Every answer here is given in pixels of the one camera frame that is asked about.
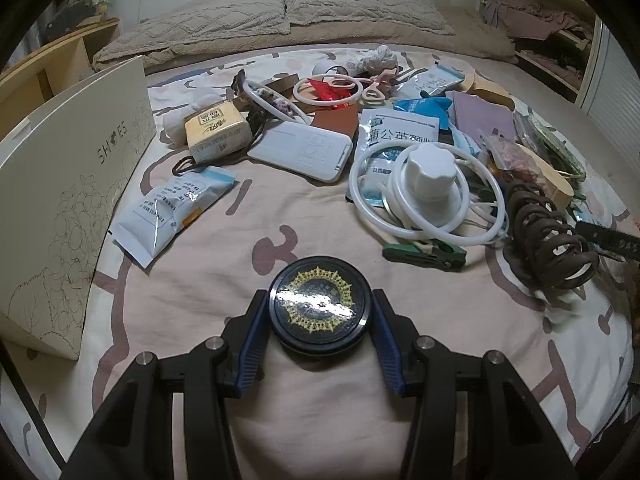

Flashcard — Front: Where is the wooden shelf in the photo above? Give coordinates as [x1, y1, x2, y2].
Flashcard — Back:
[0, 17, 121, 128]

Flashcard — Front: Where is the printed blanket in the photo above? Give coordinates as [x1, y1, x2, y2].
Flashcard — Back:
[0, 45, 636, 480]

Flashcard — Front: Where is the white shoe box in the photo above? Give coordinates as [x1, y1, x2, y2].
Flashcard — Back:
[0, 55, 158, 361]

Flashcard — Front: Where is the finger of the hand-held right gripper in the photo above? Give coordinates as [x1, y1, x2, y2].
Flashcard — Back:
[575, 220, 640, 263]

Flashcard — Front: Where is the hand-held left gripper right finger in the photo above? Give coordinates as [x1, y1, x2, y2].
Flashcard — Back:
[370, 289, 581, 480]

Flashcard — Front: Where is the green floral pouch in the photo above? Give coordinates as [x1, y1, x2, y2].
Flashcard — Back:
[522, 115, 586, 181]

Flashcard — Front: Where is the beige fleece duvet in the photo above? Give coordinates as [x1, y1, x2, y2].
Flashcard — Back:
[92, 5, 516, 73]

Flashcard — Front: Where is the green clothespin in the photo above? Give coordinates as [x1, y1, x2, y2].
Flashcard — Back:
[382, 240, 468, 272]

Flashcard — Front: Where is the open wardrobe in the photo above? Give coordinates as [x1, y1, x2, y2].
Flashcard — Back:
[477, 0, 608, 106]

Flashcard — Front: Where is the black bag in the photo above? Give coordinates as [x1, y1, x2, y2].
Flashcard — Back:
[42, 7, 88, 36]

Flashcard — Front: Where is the black hair tie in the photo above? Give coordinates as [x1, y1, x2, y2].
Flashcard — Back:
[172, 154, 213, 177]

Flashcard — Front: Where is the beige bed sheet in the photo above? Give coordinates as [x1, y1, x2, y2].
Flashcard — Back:
[142, 42, 640, 221]

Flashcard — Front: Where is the clear plastic bag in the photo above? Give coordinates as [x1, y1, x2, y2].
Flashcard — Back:
[480, 130, 531, 181]

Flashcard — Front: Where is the pink hair claw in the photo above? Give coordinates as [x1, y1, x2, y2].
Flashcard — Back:
[357, 67, 401, 106]

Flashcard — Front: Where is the pile of clothes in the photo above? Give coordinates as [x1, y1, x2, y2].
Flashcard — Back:
[482, 0, 596, 81]

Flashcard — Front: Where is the white ribbed door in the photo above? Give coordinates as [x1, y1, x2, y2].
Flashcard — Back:
[580, 25, 640, 161]

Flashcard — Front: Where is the yellow tissue pack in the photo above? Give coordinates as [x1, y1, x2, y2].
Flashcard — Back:
[184, 102, 252, 165]

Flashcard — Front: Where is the white plastic knob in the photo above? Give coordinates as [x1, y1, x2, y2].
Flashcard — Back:
[390, 142, 471, 228]

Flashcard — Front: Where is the round black gold-patterned tin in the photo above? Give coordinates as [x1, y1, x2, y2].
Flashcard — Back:
[267, 256, 373, 358]

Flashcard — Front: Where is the crumpled white tissue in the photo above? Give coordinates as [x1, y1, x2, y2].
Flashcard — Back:
[347, 45, 398, 76]

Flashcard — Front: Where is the beige textured pillow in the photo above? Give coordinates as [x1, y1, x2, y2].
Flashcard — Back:
[117, 0, 293, 46]
[282, 0, 456, 36]

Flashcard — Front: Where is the white sachet packet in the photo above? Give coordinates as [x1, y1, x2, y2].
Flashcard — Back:
[109, 165, 238, 269]

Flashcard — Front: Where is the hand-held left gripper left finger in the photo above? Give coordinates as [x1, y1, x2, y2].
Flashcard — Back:
[60, 289, 273, 480]

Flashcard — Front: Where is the brown leather card holder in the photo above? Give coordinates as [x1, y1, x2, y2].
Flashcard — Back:
[311, 104, 360, 137]

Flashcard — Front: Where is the white tube coil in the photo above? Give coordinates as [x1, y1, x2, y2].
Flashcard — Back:
[347, 137, 511, 248]

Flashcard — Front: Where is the patterned drawstring pouch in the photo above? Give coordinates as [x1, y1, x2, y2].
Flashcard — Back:
[235, 72, 311, 126]

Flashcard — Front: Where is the large white blue medicine packet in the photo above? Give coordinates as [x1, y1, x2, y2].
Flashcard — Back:
[352, 107, 453, 206]

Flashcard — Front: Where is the white plastic case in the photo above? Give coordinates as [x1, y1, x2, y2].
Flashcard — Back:
[246, 122, 355, 184]

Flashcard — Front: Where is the pink white plastic ring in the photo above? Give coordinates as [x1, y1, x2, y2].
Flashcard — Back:
[292, 74, 363, 111]

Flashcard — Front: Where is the red wrapper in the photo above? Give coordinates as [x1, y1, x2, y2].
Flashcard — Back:
[306, 79, 351, 108]

